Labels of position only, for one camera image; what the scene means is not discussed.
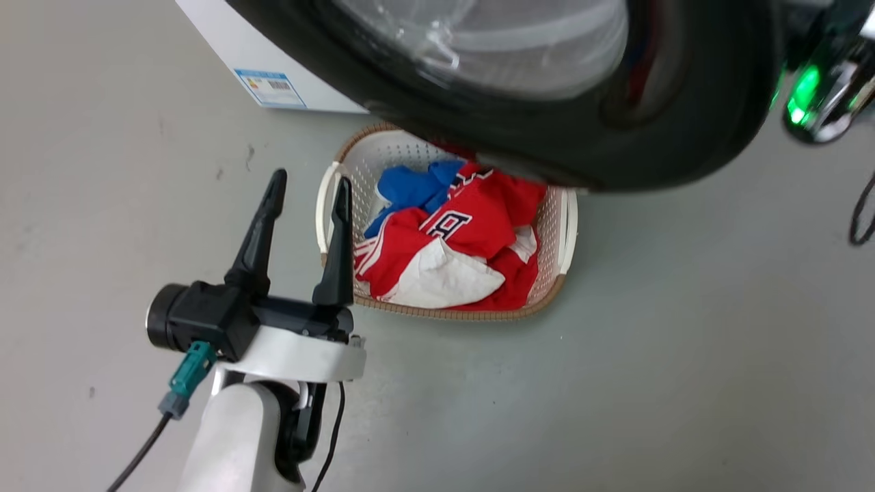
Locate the blue garment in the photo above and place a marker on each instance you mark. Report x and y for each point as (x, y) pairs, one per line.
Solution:
(410, 188)

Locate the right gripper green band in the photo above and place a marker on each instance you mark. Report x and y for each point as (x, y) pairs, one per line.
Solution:
(820, 89)

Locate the white and tan laundry basket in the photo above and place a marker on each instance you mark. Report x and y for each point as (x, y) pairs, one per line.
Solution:
(557, 232)

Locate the black round washing machine door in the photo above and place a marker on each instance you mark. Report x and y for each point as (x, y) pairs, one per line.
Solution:
(670, 137)

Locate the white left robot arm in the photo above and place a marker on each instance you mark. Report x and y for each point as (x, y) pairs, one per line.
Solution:
(229, 437)

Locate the red and white jersey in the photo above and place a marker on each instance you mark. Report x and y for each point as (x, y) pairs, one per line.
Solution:
(489, 219)

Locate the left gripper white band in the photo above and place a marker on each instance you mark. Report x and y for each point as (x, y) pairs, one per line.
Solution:
(301, 355)

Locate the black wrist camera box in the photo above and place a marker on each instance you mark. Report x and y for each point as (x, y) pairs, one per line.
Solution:
(198, 314)

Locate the white washing machine body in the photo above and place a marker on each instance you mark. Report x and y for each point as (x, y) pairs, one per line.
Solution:
(225, 48)

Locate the blue energy label sticker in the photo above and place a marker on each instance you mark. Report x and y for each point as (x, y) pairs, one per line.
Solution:
(270, 87)

